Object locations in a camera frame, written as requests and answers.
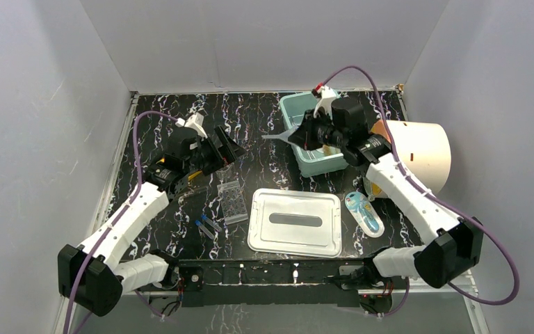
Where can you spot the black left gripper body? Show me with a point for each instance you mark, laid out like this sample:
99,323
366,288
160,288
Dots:
210,148

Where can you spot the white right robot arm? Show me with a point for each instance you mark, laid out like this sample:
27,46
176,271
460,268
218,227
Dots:
451,242

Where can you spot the blue capped tube right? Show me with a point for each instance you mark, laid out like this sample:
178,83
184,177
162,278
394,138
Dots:
212,223

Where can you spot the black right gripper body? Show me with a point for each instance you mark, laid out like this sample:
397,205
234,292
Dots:
332,137

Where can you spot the yellow test tube rack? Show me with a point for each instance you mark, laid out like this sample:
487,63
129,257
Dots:
170,169

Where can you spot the blue capped tube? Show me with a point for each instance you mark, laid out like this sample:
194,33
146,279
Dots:
204,229
212,223

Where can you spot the clear large test tube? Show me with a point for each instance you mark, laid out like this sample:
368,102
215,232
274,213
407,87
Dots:
191,193

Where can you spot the brown bristle tube brush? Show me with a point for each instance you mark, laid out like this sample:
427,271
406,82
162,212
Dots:
329,151

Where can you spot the blue packaged tool blister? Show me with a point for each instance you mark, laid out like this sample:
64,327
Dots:
364,214

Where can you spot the white orange centrifuge drum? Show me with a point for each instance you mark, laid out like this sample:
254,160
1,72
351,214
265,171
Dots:
425,150

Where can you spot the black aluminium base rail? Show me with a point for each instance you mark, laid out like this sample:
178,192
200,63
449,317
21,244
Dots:
345,282

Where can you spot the white bin lid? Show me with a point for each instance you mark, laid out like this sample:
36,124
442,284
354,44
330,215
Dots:
295,223

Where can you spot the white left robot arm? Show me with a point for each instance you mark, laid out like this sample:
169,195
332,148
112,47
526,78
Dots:
124,230

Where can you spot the clear well plate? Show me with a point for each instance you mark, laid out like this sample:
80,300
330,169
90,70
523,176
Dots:
232,202

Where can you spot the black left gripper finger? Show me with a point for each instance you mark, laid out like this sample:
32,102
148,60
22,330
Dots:
228,142
223,157

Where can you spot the blue capped tube left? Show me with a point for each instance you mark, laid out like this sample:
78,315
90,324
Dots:
204,229

